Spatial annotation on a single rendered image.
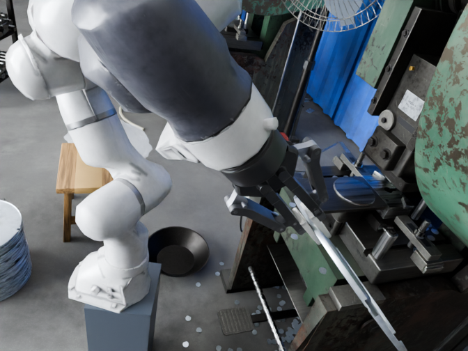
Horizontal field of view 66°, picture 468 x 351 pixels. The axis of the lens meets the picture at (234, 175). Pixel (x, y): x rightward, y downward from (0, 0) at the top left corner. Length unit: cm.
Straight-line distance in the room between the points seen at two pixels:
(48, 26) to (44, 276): 132
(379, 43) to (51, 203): 166
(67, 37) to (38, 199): 159
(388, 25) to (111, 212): 81
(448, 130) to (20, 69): 66
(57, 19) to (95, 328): 86
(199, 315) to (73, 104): 108
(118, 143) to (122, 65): 55
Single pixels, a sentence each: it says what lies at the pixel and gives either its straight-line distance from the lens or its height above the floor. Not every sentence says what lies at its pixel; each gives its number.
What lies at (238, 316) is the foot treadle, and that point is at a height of 16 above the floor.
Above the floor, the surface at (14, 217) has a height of 28.
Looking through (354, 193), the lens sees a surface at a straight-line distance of 110.
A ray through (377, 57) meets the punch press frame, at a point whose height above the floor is 113.
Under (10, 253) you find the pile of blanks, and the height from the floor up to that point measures 21.
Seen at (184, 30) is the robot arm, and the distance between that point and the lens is 27.
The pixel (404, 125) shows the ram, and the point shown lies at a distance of 104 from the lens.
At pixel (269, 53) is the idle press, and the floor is 64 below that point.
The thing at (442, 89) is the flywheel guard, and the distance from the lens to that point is 55.
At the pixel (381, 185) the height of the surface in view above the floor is 78.
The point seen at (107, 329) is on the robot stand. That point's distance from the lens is 118.
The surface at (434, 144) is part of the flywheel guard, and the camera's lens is 59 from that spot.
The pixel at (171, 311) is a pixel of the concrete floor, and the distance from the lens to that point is 162.
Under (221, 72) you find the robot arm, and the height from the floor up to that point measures 127.
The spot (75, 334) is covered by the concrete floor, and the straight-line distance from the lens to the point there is 159.
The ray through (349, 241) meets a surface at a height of 67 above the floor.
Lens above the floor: 138
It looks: 36 degrees down
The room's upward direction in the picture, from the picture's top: 14 degrees clockwise
